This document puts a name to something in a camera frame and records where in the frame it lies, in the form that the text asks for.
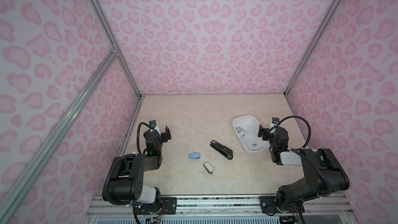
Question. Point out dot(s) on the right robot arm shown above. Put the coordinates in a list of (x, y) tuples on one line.
[(323, 174)]

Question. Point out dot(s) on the mounting plate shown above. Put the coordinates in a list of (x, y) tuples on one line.
[(164, 206), (268, 205)]

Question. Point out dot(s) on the right mounting plate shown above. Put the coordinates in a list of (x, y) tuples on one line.
[(268, 205)]

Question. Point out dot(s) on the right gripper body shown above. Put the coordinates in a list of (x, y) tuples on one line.
[(268, 133)]

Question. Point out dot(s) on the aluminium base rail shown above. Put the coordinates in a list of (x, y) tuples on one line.
[(225, 209)]

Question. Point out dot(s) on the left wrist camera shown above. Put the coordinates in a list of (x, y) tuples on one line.
[(154, 126)]

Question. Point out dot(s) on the white plastic bin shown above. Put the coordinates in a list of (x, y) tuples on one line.
[(249, 126)]

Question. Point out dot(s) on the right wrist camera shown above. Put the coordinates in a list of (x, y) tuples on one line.
[(274, 122)]

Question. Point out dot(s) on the left mounting plate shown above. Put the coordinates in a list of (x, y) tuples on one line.
[(164, 206)]

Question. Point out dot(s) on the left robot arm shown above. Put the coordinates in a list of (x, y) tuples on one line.
[(124, 184)]

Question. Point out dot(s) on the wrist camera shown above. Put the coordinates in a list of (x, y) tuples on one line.
[(154, 126), (274, 122)]

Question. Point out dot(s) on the black stapler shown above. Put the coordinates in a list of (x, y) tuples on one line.
[(223, 150)]

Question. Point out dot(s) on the blue mini stapler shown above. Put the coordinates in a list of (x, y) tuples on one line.
[(194, 156)]

